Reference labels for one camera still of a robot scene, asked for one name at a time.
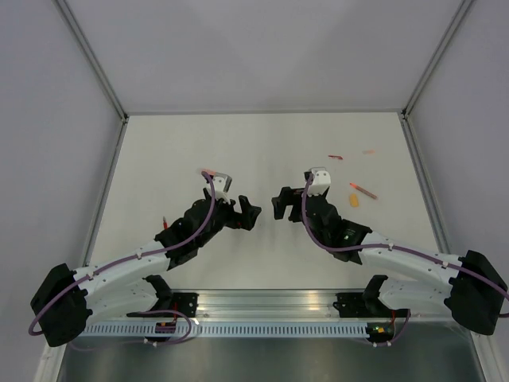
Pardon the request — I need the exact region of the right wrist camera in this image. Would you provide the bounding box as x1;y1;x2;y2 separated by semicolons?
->
304;167;332;197

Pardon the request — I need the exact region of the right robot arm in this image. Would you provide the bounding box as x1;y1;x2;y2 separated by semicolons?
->
271;187;508;336

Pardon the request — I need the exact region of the purple cable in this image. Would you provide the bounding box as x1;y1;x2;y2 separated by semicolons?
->
300;174;509;319
27;170;218;337

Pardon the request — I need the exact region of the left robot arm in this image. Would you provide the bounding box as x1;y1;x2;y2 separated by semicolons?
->
29;194;262;347

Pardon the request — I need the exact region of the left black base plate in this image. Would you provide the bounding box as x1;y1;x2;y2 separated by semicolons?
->
158;292;199;318

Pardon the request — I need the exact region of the orange marker pen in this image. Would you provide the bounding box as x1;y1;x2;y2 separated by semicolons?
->
196;168;218;177

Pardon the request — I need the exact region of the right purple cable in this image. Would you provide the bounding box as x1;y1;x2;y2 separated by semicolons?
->
300;174;509;319

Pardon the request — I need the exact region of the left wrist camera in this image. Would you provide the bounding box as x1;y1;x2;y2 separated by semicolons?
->
212;172;232;201

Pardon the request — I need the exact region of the orange marker cap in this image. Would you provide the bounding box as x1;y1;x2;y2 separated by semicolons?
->
349;193;359;208

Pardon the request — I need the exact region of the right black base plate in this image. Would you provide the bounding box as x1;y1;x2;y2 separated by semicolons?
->
332;292;375;318

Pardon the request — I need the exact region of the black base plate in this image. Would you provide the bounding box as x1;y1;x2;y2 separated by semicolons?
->
332;292;375;318
158;292;199;318

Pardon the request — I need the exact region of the white slotted cable duct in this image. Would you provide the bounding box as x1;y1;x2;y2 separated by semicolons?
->
81;319;369;338

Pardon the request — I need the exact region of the orange grip clear pen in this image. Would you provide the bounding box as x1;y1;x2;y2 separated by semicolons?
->
349;182;378;200

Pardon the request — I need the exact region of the aluminium mounting rail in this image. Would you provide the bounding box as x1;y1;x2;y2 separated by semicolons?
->
59;288;488;322

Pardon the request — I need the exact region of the aluminium frame post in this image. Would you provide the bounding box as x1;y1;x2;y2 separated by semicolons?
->
52;0;128;123
401;0;476;119

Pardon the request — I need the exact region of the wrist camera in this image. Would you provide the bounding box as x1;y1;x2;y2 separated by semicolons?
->
212;172;232;201
304;167;332;197

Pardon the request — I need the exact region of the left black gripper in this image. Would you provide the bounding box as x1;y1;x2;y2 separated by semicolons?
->
196;187;261;248

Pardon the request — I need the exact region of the left aluminium frame post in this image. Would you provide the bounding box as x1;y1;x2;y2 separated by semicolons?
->
52;0;128;123

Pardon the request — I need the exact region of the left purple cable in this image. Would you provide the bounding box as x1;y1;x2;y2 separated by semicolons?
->
27;170;218;337

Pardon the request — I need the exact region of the right aluminium frame post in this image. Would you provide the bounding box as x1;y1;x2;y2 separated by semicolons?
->
401;0;476;119

